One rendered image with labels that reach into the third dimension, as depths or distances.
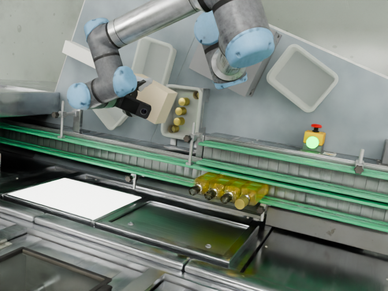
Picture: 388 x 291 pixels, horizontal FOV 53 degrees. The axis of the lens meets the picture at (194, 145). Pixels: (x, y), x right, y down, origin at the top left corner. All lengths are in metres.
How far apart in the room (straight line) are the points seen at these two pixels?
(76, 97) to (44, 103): 0.92
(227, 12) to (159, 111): 0.55
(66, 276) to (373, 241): 1.01
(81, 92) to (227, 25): 0.45
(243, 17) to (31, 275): 0.84
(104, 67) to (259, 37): 0.43
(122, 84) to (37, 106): 1.00
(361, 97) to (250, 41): 0.75
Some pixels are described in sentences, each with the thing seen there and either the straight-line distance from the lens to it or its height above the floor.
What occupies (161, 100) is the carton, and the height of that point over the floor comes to 1.12.
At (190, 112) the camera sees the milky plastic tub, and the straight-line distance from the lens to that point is 1.71.
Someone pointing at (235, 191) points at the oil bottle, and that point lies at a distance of 1.34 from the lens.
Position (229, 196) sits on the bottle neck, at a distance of 1.31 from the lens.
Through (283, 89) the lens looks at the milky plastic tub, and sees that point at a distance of 1.56.
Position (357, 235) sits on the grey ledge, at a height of 0.88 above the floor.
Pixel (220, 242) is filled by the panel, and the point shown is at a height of 1.20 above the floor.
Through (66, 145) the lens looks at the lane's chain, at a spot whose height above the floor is 0.88.
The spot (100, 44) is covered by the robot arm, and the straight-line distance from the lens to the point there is 1.12.
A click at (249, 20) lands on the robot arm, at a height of 1.45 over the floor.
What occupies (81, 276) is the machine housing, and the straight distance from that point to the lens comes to 1.15.
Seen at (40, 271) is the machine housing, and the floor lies 1.58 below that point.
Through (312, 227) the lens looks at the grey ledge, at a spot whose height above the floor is 0.88.
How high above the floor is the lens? 2.33
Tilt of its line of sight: 65 degrees down
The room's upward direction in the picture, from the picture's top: 107 degrees counter-clockwise
